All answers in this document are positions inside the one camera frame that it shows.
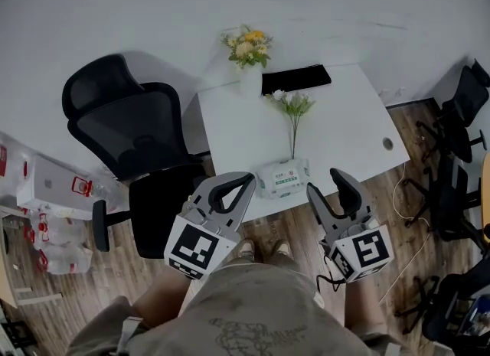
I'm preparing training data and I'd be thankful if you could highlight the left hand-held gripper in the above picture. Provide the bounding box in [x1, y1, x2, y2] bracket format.
[163, 171, 256, 281]

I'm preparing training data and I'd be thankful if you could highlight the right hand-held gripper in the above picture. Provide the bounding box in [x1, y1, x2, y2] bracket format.
[305, 168, 396, 284]

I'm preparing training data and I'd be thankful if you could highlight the white wet wipes pack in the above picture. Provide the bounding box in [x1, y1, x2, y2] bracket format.
[254, 157, 312, 200]

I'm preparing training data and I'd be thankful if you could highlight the person's right forearm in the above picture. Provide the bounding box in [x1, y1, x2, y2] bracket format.
[344, 278, 388, 337]

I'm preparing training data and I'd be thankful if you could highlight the person's left forearm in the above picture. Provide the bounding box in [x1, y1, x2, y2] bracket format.
[131, 265, 193, 329]

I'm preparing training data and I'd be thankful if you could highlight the person's left shoe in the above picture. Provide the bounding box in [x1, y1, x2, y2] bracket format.
[237, 238, 256, 263]

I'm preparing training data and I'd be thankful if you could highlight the person's shoe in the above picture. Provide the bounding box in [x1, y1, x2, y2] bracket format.
[267, 239, 293, 263]
[237, 238, 256, 263]

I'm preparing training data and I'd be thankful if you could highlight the person's right shoe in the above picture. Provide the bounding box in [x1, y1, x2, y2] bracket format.
[267, 239, 293, 263]

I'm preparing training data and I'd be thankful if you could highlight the white artificial flower stem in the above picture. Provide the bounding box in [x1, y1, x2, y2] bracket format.
[264, 89, 316, 160]

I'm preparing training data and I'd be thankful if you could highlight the person's beige printed shirt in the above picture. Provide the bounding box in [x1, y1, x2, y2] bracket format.
[65, 261, 407, 356]

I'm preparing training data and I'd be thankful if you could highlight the black mesh office chair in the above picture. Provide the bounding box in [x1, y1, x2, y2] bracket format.
[61, 53, 212, 260]

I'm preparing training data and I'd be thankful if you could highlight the white vase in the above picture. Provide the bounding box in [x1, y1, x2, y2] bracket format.
[239, 64, 263, 96]

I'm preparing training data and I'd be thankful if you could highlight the clear container with red clips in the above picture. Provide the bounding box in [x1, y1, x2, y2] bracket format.
[24, 211, 94, 276]
[70, 173, 118, 211]

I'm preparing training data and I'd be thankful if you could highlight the light wooden desk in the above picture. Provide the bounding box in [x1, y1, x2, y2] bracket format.
[479, 150, 490, 250]

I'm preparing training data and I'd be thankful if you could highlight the yellow flower bouquet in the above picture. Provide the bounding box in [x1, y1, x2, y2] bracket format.
[220, 24, 274, 70]

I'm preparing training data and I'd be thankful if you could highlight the white cardboard box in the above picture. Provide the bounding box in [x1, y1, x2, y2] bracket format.
[16, 154, 97, 220]

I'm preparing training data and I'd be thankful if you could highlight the white floor cable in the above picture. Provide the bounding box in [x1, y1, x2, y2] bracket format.
[377, 161, 433, 306]

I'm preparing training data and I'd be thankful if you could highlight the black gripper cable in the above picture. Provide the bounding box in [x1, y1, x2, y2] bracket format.
[315, 253, 347, 293]

